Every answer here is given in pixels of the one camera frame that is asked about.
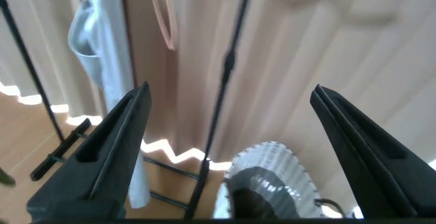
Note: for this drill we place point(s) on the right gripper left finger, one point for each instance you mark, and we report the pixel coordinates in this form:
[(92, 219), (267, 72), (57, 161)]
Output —
[(109, 183)]

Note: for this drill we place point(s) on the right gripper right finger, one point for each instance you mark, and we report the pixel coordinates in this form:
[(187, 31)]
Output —
[(385, 190)]

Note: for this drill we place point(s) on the pale grey shorts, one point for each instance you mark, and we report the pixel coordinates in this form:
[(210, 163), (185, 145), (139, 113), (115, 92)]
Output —
[(109, 47)]

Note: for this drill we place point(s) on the pink clothes hanger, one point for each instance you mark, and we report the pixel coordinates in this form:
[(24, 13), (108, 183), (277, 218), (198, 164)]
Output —
[(170, 30)]

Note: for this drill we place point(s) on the white laundry basket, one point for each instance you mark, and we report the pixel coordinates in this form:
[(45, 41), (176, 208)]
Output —
[(272, 162)]

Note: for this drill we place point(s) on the black clothes rack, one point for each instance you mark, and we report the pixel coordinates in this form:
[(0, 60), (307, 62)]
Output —
[(228, 64)]

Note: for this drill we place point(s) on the beige curtain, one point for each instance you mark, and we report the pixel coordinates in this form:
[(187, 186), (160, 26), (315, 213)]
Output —
[(306, 47)]

